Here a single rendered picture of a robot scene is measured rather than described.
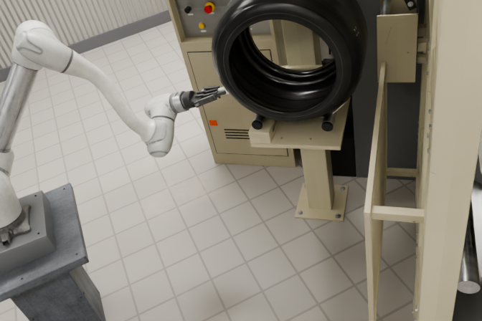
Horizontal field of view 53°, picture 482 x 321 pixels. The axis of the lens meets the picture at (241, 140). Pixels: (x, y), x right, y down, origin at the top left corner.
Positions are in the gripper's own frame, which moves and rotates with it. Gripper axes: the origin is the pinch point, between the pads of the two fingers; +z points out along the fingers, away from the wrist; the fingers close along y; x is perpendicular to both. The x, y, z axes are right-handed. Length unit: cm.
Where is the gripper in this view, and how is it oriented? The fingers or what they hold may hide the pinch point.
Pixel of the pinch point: (226, 90)
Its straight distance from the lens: 199.8
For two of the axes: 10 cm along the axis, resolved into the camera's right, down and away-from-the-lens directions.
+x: 4.2, 7.5, 5.1
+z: 8.6, -1.7, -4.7
